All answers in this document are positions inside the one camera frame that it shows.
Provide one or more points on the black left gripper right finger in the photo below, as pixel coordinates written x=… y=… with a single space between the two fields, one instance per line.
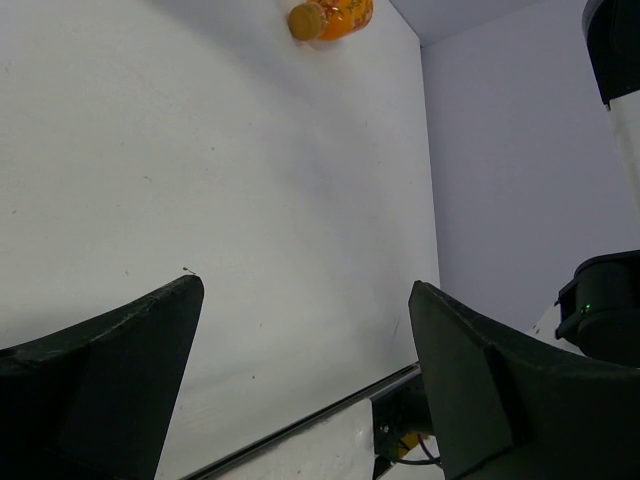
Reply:
x=507 y=406

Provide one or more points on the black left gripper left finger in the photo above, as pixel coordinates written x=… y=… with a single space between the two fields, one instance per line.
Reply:
x=95 y=400

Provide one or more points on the small orange juice bottle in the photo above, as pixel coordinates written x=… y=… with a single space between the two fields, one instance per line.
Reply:
x=329 y=20

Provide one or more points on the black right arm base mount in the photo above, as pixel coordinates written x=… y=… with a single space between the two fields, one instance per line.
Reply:
x=402 y=424

